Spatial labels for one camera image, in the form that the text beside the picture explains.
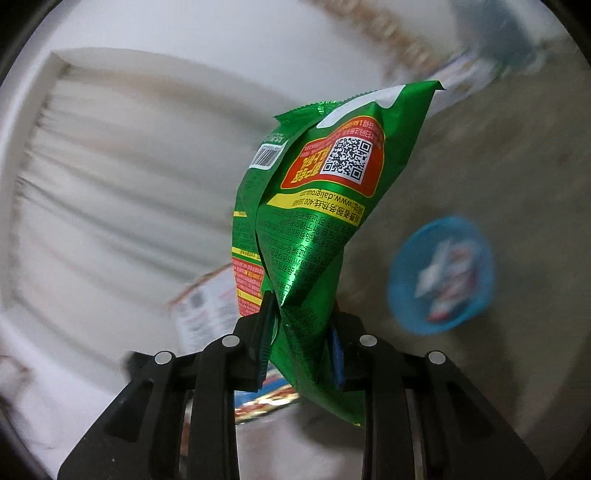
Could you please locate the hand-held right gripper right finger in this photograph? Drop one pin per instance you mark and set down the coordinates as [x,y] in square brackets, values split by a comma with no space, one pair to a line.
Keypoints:
[337,357]

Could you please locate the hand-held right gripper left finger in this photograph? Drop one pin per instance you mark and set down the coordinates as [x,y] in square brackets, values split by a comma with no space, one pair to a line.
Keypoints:
[267,341]

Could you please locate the red yellow snack packet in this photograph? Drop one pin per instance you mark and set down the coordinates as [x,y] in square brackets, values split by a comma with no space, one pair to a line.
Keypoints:
[258,406]

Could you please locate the blue white carton box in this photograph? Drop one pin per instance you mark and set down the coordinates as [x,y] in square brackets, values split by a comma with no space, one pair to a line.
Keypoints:
[207,304]

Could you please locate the blue plastic bucket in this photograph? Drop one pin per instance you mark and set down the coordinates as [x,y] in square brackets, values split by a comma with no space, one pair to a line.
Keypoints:
[400,295]

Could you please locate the green snack packet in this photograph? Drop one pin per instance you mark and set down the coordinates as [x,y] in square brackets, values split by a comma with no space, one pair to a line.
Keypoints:
[314,230]

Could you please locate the clear wrapper with red print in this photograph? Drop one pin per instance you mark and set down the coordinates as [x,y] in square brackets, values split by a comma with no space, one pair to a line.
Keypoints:
[445,281]

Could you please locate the white curtain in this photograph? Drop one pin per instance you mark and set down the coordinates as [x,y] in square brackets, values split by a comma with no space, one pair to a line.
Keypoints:
[115,161]

